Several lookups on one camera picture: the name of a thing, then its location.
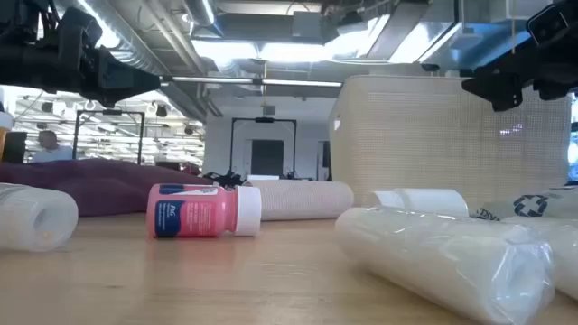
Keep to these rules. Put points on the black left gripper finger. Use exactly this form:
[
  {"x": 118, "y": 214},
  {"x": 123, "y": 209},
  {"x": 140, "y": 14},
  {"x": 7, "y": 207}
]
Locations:
[{"x": 128, "y": 83}]

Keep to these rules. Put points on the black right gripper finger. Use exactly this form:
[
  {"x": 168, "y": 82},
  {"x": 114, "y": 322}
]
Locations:
[{"x": 499, "y": 90}]

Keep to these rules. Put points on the grey blister pack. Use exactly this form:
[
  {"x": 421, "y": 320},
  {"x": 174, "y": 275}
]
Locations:
[{"x": 528, "y": 204}]

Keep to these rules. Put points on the white plastic bottle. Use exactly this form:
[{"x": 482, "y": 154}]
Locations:
[{"x": 433, "y": 201}]

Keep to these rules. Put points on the pink medicine bottle white cap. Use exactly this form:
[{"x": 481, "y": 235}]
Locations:
[{"x": 198, "y": 212}]

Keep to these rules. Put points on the white cylinder stick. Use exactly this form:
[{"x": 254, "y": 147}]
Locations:
[{"x": 560, "y": 253}]

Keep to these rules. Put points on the plastic-wrapped white gauze roll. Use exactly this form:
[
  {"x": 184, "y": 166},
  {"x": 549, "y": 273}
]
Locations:
[{"x": 433, "y": 257}]

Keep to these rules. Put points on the beige bandage roll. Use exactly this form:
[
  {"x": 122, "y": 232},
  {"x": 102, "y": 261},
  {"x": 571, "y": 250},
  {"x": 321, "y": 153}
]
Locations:
[{"x": 307, "y": 201}]

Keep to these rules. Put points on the black background robot arm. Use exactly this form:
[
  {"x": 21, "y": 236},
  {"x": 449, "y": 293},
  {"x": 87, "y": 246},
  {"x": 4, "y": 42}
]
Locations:
[{"x": 226, "y": 179}]

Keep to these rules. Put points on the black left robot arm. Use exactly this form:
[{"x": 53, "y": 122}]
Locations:
[{"x": 27, "y": 67}]

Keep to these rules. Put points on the white perforated plastic basket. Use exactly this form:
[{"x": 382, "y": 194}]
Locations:
[{"x": 451, "y": 144}]

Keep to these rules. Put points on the long ceiling light bar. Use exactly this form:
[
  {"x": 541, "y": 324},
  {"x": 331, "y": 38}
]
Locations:
[{"x": 212, "y": 80}]

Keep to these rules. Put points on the person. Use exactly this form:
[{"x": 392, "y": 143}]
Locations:
[{"x": 49, "y": 146}]

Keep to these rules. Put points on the purple folded cloth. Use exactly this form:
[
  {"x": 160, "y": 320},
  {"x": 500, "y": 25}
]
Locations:
[{"x": 99, "y": 185}]

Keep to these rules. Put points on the black monitor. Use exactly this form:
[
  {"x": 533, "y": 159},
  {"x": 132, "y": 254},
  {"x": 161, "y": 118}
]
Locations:
[{"x": 14, "y": 146}]

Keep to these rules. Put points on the translucent plastic container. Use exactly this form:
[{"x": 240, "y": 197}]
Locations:
[{"x": 27, "y": 221}]

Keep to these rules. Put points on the white laptop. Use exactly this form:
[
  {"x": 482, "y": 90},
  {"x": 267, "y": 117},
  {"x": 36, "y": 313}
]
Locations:
[{"x": 264, "y": 178}]

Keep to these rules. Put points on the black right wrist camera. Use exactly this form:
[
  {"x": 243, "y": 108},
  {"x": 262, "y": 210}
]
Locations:
[{"x": 553, "y": 22}]

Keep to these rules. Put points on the black metal gantry frame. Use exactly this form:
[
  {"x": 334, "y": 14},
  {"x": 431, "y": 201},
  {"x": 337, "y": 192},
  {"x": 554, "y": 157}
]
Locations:
[
  {"x": 75, "y": 135},
  {"x": 232, "y": 144}
]

